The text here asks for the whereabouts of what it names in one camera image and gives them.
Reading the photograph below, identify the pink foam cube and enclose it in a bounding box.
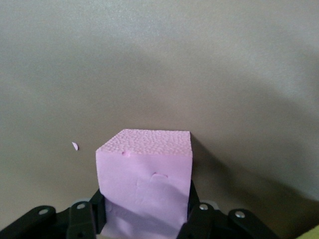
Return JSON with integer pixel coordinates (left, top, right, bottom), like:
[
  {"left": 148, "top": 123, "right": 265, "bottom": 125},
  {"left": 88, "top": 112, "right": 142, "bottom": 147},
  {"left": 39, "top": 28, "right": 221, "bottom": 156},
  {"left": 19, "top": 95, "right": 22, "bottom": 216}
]
[{"left": 95, "top": 128, "right": 193, "bottom": 236}]

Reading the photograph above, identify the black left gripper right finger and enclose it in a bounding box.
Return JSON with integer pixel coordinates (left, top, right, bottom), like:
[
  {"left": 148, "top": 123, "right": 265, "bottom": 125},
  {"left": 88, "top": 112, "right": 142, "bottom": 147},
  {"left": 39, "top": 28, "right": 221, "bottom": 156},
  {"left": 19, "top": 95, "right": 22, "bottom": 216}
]
[{"left": 175, "top": 179, "right": 280, "bottom": 239}]

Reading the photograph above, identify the brown table cover sheet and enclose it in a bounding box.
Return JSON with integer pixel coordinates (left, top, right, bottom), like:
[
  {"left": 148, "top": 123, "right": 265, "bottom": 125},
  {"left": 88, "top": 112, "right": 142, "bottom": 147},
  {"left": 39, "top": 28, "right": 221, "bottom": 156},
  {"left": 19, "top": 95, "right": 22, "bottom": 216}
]
[{"left": 0, "top": 0, "right": 319, "bottom": 239}]

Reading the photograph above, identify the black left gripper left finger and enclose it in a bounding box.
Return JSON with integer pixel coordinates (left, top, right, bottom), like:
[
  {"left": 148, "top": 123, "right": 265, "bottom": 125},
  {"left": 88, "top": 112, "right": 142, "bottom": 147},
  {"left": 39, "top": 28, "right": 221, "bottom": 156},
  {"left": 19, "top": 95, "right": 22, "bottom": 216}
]
[{"left": 0, "top": 189, "right": 108, "bottom": 239}]

